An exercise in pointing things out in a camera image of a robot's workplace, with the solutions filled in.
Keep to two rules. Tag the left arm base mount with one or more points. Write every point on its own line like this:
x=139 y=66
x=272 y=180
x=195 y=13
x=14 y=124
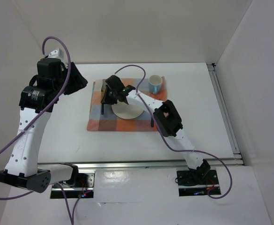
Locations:
x=83 y=186

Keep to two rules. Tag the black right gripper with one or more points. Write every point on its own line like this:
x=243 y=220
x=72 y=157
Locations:
x=106 y=100

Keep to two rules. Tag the blue mug white inside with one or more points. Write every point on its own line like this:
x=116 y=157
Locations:
x=155 y=84

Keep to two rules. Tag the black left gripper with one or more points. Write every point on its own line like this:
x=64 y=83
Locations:
x=78 y=81

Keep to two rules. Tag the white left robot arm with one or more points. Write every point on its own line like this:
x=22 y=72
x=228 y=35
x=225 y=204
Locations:
x=22 y=171

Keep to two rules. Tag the gold spoon dark handle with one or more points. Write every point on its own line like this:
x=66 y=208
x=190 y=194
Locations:
x=152 y=123

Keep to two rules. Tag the cream ceramic plate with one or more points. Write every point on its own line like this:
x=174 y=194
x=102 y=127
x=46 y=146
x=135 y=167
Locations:
x=125 y=111

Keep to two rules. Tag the checkered orange blue cloth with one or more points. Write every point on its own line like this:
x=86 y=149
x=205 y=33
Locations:
x=109 y=121

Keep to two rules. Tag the aluminium rail right side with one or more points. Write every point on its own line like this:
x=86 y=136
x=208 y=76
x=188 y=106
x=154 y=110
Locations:
x=238 y=160

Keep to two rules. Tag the aluminium rail front edge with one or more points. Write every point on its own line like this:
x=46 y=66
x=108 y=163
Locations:
x=131 y=164

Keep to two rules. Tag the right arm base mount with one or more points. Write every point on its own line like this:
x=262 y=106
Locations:
x=197 y=185

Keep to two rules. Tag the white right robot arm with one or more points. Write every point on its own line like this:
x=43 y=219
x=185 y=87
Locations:
x=166 y=118

